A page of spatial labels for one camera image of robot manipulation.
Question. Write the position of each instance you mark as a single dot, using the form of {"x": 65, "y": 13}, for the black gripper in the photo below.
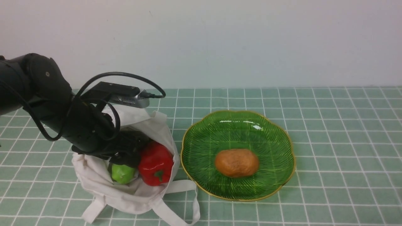
{"x": 125, "y": 149}

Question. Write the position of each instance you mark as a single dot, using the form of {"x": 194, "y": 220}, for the light green cucumber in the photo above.
{"x": 122, "y": 174}

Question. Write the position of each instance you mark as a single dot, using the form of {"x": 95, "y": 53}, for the white cloth tote bag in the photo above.
{"x": 135, "y": 197}

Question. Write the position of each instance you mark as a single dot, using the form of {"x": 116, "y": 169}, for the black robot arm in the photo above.
{"x": 89, "y": 121}

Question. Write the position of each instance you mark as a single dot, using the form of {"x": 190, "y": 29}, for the red bell pepper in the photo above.
{"x": 156, "y": 164}

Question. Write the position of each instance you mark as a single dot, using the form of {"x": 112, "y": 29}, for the green glass leaf plate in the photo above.
{"x": 246, "y": 130}

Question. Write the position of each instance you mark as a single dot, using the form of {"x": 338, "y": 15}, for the brown potato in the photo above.
{"x": 237, "y": 163}

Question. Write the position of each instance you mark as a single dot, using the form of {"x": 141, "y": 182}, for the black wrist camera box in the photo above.
{"x": 113, "y": 93}

